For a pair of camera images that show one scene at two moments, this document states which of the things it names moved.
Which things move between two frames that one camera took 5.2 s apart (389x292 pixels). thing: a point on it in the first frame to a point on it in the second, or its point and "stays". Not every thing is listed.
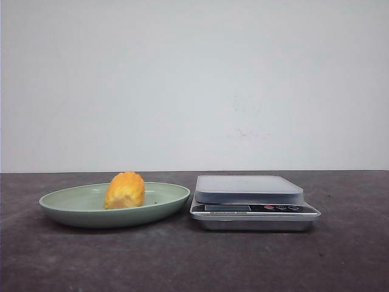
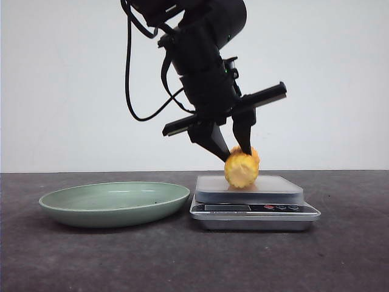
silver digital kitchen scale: (250, 203) stays
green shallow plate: (84, 206) stays
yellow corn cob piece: (126, 190) to (241, 170)
